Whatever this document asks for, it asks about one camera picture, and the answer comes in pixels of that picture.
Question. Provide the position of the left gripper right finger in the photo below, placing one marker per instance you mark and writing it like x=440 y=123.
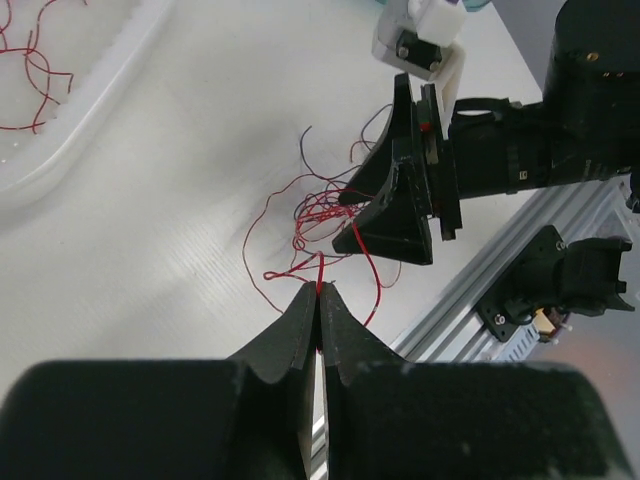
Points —
x=389 y=418

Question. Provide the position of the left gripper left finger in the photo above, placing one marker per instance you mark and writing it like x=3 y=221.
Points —
x=248 y=416

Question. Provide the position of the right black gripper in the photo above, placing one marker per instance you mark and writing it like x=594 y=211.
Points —
x=435 y=165

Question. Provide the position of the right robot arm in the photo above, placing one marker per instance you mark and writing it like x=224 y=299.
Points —
x=584 y=128

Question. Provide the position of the white deep plastic basket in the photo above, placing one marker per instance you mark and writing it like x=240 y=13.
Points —
x=38 y=168

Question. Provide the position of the aluminium mounting rail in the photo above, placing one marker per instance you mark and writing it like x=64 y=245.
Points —
x=452 y=331

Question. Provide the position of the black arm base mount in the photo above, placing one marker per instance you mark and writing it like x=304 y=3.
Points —
x=581 y=277

